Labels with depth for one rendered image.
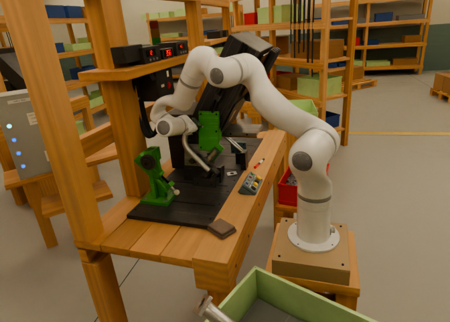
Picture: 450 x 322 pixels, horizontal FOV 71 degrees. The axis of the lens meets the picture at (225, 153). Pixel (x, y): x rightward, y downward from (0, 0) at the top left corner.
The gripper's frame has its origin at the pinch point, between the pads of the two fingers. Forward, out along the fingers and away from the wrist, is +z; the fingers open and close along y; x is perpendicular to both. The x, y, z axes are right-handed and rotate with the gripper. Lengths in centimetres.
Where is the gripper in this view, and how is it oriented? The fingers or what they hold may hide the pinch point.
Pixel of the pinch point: (193, 124)
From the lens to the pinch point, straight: 167.3
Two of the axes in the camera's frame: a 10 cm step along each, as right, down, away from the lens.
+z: 3.2, -1.3, 9.4
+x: -6.9, 6.5, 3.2
